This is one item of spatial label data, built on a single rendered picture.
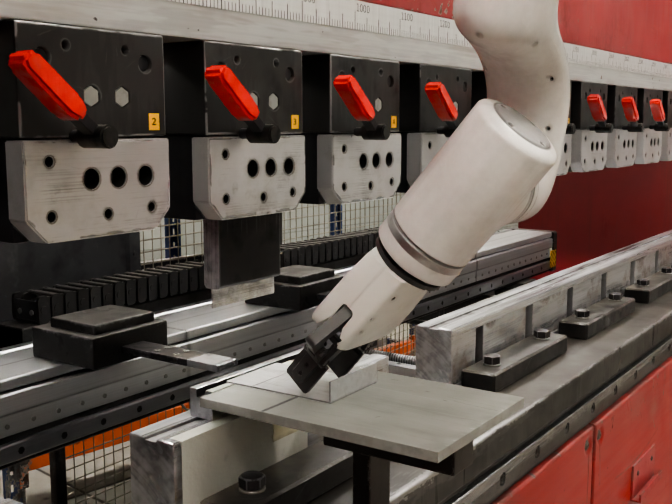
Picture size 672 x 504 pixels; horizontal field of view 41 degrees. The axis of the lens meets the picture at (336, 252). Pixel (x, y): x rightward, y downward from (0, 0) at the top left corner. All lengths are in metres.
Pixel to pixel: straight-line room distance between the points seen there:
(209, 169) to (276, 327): 0.60
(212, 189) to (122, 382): 0.41
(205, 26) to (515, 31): 0.28
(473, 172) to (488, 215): 0.04
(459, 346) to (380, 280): 0.55
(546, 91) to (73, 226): 0.43
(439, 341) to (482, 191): 0.59
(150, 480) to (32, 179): 0.34
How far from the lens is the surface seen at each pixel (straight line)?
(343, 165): 1.01
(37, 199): 0.71
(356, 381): 0.91
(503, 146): 0.75
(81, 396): 1.14
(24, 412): 1.09
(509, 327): 1.52
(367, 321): 0.82
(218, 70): 0.80
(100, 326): 1.09
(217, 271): 0.91
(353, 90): 0.96
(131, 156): 0.77
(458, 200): 0.77
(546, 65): 0.82
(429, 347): 1.34
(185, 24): 0.83
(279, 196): 0.92
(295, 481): 0.95
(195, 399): 0.94
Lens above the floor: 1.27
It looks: 8 degrees down
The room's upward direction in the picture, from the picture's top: straight up
